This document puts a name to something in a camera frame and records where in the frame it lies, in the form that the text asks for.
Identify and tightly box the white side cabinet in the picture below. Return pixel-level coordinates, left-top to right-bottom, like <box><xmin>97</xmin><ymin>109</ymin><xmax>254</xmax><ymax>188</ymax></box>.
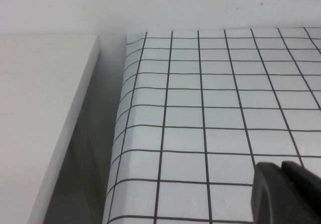
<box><xmin>0</xmin><ymin>33</ymin><xmax>101</xmax><ymax>224</ymax></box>

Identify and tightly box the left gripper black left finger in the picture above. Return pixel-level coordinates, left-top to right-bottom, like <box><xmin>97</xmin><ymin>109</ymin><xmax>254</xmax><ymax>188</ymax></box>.
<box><xmin>250</xmin><ymin>161</ymin><xmax>301</xmax><ymax>224</ymax></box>

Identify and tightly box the white black-grid tablecloth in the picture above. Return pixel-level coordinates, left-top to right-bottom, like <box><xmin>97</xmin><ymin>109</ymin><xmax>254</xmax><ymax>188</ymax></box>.
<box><xmin>101</xmin><ymin>27</ymin><xmax>321</xmax><ymax>224</ymax></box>

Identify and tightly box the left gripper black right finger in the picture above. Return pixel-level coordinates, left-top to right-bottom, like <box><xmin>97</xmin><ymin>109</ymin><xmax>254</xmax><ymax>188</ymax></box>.
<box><xmin>280</xmin><ymin>160</ymin><xmax>321</xmax><ymax>224</ymax></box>

